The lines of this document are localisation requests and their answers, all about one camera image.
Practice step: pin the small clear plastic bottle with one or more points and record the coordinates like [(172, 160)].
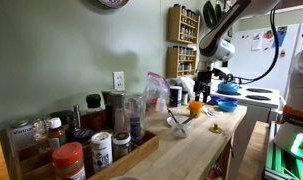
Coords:
[(161, 104)]

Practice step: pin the empty clear glass jar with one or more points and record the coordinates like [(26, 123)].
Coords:
[(40, 131)]

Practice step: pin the dark blue bowl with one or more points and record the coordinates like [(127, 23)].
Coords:
[(213, 99)]

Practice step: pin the white electric stove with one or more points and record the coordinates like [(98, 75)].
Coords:
[(254, 113)]

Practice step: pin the blue fridge flyer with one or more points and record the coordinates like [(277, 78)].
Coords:
[(281, 36)]

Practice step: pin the blue lid jar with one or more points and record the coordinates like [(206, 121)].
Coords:
[(83, 135)]

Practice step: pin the white crumpled cloth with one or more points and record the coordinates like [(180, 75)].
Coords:
[(188, 85)]

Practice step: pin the steel pepper grinder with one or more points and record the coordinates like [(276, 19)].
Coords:
[(118, 111)]

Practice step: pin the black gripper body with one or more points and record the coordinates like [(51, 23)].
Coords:
[(203, 79)]

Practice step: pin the glass jar dark contents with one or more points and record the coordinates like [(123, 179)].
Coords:
[(121, 146)]

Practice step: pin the wooden overhead cabinet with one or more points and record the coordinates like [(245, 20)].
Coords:
[(291, 8)]

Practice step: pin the dark blue white canister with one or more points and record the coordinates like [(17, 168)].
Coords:
[(175, 96)]

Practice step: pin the white fridge paper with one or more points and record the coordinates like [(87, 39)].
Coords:
[(256, 40)]

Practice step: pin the grey spoon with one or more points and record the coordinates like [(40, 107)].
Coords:
[(189, 119)]

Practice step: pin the clear zip bag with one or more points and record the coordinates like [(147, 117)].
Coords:
[(156, 86)]

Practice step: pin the dark blue plate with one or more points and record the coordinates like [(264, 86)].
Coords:
[(229, 99)]

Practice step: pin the white spice shaker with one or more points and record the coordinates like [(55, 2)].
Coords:
[(102, 153)]

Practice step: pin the hanging black pan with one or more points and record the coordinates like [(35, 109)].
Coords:
[(209, 15)]

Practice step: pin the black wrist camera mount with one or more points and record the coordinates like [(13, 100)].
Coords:
[(222, 75)]

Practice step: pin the blue kettle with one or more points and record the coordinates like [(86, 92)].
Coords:
[(228, 88)]

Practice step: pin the brown bottle black cap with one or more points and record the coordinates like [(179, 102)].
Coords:
[(93, 115)]

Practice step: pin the white cap spice bottle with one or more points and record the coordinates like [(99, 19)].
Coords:
[(56, 135)]

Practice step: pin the round wall plate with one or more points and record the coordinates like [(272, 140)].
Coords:
[(113, 2)]

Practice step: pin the white refrigerator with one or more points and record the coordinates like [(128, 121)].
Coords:
[(257, 63)]

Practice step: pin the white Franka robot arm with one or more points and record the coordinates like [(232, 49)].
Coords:
[(217, 46)]

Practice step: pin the gold metal lid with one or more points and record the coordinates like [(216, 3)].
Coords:
[(215, 129)]

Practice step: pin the light blue bowl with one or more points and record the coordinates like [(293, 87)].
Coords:
[(227, 107)]

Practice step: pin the black spoon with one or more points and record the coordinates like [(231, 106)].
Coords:
[(173, 117)]

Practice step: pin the small metal shaker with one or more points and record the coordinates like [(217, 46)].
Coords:
[(77, 115)]

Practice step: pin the small orange bowl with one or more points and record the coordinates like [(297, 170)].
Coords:
[(196, 103)]

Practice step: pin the wooden spice tray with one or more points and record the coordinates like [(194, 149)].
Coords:
[(137, 151)]

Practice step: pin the black stove burner coil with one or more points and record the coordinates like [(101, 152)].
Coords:
[(257, 97), (259, 90)]

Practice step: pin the green lit robot stand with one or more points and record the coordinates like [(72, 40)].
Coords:
[(284, 160)]

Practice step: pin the clear bottle blue label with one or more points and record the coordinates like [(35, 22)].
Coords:
[(135, 120)]

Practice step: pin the red lid peanut butter jar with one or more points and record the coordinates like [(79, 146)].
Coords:
[(69, 163)]

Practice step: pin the white wall outlet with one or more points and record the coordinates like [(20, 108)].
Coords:
[(119, 81)]

